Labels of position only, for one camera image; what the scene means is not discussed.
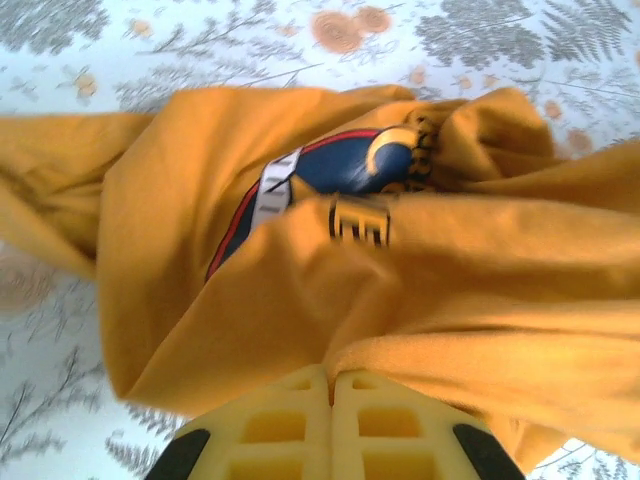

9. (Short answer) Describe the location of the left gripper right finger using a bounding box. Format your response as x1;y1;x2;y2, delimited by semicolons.
332;369;526;480

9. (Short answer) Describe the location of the floral patterned table cover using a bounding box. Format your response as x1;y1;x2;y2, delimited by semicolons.
0;0;640;480

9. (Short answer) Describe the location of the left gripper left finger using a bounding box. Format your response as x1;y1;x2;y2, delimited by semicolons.
149;364;331;480

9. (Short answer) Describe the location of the orange t-shirt with printed logo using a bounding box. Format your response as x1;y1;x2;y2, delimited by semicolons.
0;84;640;476

